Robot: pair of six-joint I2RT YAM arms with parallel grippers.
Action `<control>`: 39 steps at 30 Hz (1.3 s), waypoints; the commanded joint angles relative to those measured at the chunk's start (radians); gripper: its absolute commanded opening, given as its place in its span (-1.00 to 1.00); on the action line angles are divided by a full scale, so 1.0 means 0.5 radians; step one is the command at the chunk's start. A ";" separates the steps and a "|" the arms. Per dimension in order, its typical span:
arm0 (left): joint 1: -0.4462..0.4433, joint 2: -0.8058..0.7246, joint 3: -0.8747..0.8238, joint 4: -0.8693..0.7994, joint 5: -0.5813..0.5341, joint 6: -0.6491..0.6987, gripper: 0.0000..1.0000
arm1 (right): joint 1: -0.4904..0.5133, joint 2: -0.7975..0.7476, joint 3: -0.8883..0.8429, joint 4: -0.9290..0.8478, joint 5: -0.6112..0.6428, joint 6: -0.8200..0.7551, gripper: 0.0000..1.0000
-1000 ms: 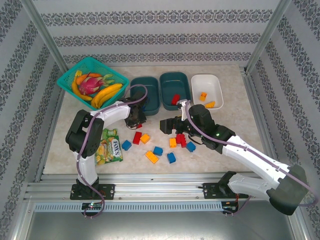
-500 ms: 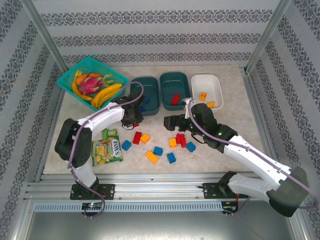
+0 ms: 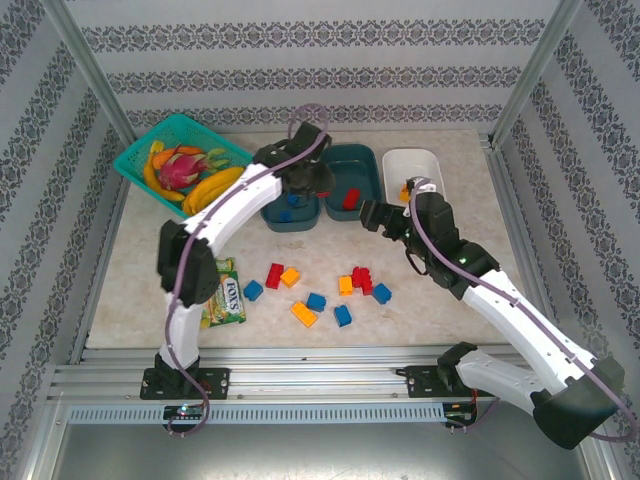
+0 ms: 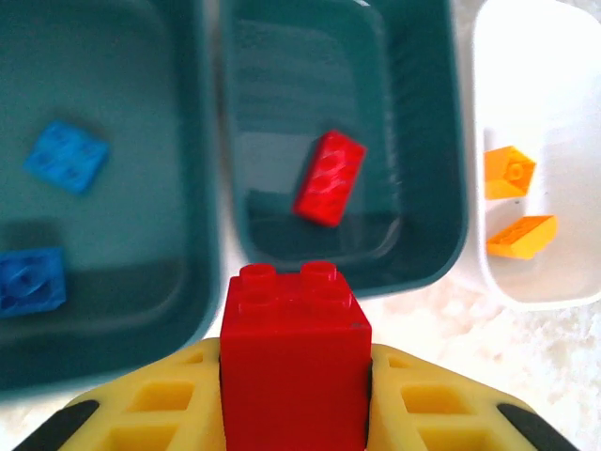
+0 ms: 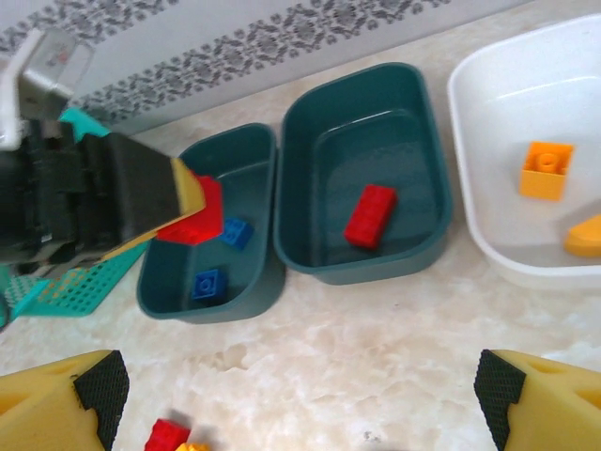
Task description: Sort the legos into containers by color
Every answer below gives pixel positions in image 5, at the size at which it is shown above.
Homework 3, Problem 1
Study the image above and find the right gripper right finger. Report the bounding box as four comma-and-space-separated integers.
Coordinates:
473, 349, 601, 451

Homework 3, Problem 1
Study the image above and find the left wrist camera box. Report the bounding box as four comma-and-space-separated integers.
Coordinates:
0, 27, 93, 151

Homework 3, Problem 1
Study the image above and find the white plastic container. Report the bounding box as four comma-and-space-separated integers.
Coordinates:
446, 12, 601, 291

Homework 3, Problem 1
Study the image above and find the dark teal plastic container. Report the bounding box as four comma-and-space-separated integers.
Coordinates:
272, 62, 455, 287
135, 122, 286, 325

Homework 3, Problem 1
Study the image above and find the orange square lego brick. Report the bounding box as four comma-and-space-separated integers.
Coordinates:
518, 140, 576, 202

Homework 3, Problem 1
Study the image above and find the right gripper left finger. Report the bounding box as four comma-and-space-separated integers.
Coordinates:
0, 350, 131, 451

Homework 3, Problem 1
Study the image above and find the blue lego brick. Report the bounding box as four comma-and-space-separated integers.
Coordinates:
191, 268, 230, 302
218, 216, 254, 252

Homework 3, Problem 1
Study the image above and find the long red lego brick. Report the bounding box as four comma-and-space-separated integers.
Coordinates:
343, 183, 399, 249

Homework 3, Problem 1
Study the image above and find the yellow wedge lego brick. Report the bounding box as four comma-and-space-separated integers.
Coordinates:
562, 213, 601, 259

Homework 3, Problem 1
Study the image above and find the teal mesh plastic basket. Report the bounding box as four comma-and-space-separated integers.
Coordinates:
0, 106, 151, 330

